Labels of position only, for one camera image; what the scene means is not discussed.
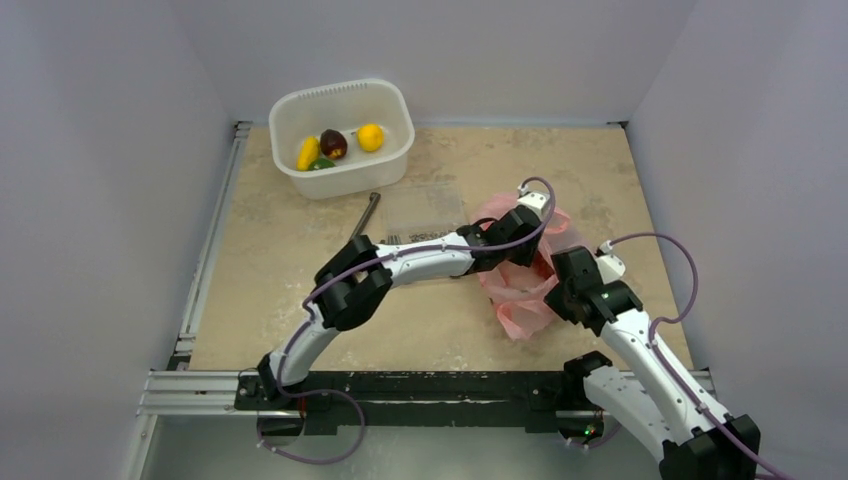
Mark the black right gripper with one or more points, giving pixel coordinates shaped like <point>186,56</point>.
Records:
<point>568,273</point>

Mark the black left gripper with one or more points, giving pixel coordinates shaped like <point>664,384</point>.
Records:
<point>525,257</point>

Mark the pink plastic bag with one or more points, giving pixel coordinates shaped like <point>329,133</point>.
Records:
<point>517,294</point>

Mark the dark red fake apple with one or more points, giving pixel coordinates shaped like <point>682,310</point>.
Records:
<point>333,144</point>

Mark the green fake apple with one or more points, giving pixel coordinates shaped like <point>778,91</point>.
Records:
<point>321,163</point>

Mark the yellow fake banana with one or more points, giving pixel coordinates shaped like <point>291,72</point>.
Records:
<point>310,152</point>

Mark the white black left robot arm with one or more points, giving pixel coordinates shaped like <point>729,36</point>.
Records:
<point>350,287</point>

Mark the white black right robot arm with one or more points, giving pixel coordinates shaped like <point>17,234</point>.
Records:
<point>688,432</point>

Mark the red fake strawberries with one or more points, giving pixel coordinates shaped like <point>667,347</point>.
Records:
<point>542,268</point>

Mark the yellow fake lemon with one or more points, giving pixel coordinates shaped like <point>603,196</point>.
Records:
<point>370,137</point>

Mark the clear plastic screw organizer box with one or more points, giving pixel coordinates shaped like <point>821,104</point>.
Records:
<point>422,212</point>

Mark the white plastic basin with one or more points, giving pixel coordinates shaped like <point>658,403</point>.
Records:
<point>344,107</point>

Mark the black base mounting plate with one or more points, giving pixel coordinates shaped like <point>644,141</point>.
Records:
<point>537,402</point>

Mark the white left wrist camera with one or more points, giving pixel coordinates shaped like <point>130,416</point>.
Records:
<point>536,201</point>

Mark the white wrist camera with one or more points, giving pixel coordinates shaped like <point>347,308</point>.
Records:
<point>536,201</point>
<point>610,266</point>

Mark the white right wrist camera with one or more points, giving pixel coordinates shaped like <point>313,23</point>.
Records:
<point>610,266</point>

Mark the dark metal T-handle tool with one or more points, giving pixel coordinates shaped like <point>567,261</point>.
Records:
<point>374,199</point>

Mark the aluminium extrusion frame rail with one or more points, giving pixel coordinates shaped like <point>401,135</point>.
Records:
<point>178,390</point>

